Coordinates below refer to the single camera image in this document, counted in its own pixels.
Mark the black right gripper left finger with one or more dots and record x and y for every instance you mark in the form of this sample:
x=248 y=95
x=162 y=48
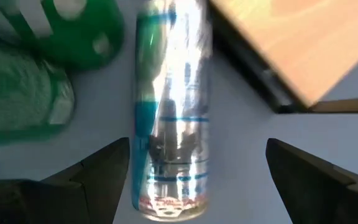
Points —
x=57 y=202

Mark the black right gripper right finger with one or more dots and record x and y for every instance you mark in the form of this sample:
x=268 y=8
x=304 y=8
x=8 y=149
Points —
x=322 y=202

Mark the blue silver Red Bull can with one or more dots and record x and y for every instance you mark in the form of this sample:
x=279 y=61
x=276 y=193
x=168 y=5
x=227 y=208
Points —
x=172 y=109

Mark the green Sprite can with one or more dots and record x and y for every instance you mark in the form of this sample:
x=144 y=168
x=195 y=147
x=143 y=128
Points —
x=17 y=93
x=82 y=46

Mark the wooden shelf with black frame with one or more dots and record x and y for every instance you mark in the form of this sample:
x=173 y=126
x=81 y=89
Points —
x=306 y=46

